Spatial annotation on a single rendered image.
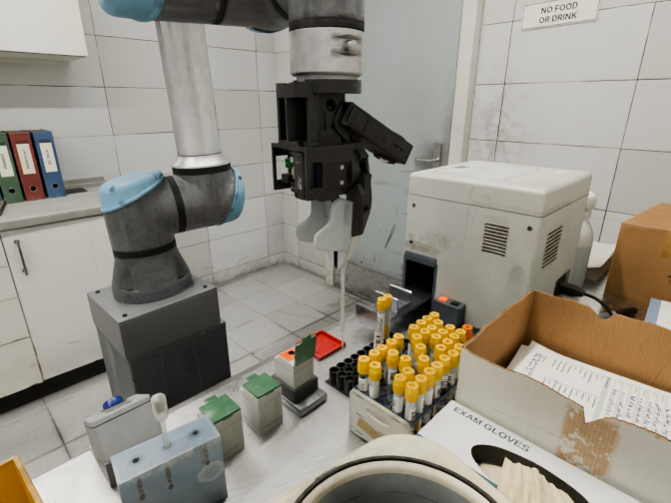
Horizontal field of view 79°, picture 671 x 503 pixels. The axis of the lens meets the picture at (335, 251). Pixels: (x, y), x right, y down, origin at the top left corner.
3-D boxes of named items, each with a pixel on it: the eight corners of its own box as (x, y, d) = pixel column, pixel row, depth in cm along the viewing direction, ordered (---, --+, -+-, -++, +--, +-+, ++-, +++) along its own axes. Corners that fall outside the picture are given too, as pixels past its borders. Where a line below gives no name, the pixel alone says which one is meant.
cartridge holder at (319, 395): (290, 374, 69) (289, 356, 68) (327, 400, 63) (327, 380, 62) (264, 389, 65) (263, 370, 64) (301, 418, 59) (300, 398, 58)
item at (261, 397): (265, 405, 62) (262, 368, 60) (284, 421, 59) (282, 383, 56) (242, 419, 59) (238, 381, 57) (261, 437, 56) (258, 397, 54)
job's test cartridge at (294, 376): (295, 375, 67) (294, 342, 64) (315, 388, 63) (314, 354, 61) (276, 386, 64) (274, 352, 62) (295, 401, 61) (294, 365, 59)
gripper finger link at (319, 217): (291, 267, 50) (289, 194, 46) (330, 256, 53) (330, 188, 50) (305, 275, 47) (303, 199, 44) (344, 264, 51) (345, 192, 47)
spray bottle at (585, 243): (550, 272, 110) (568, 184, 102) (587, 281, 104) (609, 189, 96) (539, 280, 105) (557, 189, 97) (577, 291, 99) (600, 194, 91)
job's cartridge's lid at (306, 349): (315, 328, 59) (317, 330, 59) (313, 354, 61) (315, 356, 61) (294, 339, 57) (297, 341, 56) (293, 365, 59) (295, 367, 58)
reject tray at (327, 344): (322, 332, 81) (322, 329, 81) (345, 345, 77) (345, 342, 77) (296, 346, 77) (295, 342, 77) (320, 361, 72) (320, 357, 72)
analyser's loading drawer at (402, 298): (413, 289, 95) (415, 269, 94) (438, 298, 91) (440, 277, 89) (355, 321, 82) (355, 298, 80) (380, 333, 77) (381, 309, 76)
